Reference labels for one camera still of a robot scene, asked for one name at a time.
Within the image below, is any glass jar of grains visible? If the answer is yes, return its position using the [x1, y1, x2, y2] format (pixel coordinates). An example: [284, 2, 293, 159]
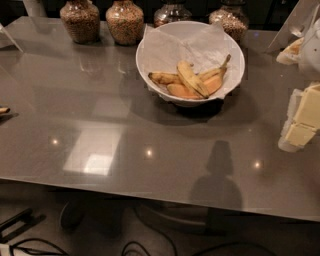
[106, 0, 144, 46]
[60, 0, 100, 44]
[209, 0, 249, 42]

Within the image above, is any left spotted banana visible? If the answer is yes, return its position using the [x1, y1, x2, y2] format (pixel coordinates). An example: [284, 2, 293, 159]
[148, 72, 181, 85]

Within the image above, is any black bracket on floor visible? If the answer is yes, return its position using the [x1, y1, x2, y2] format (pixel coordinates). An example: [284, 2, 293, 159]
[0, 208, 46, 244]

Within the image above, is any banana tip at left edge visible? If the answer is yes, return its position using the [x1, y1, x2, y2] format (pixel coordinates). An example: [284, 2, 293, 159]
[0, 107, 10, 115]

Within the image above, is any left glass jar of grains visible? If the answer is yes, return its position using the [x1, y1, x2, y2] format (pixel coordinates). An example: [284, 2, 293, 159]
[60, 0, 100, 44]

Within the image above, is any white paper bowl liner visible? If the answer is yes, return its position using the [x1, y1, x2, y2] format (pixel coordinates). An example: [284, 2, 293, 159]
[136, 21, 245, 107]

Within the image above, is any right yellow banana with stem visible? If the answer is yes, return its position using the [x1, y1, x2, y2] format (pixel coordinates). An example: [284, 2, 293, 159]
[198, 54, 231, 95]

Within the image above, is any bottom orange-yellow banana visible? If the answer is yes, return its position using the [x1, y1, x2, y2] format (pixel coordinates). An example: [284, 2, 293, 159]
[167, 84, 200, 100]

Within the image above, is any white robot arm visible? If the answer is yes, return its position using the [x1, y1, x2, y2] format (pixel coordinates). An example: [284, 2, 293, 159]
[276, 19, 320, 152]

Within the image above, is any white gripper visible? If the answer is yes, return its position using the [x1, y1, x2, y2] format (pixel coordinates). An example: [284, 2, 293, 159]
[278, 84, 320, 153]

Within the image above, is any white ceramic bowl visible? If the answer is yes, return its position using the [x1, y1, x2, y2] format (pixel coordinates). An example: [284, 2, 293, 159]
[136, 21, 245, 107]

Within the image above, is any round table base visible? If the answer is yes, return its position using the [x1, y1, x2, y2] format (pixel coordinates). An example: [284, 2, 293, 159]
[137, 201, 239, 235]

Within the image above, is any black cable on floor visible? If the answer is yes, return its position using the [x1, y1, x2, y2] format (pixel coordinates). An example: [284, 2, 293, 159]
[9, 206, 278, 256]

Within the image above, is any right glass jar of grains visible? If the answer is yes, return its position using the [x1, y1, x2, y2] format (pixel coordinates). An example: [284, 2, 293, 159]
[209, 0, 249, 42]

